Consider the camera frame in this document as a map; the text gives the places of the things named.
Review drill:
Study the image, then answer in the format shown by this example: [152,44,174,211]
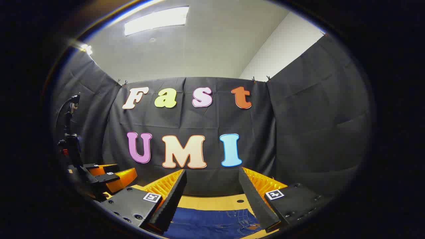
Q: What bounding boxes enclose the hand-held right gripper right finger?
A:
[238,167,331,233]

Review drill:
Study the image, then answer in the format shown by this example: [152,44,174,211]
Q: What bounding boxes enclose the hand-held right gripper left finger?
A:
[98,169,187,235]

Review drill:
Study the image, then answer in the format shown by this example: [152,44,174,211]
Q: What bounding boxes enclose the blue jeans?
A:
[164,207,263,239]

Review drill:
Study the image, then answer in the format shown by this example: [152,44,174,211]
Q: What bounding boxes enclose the black backdrop cloth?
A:
[50,33,376,203]

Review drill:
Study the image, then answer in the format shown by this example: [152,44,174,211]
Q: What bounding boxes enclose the rectangular ceiling light panel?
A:
[124,6,190,37]

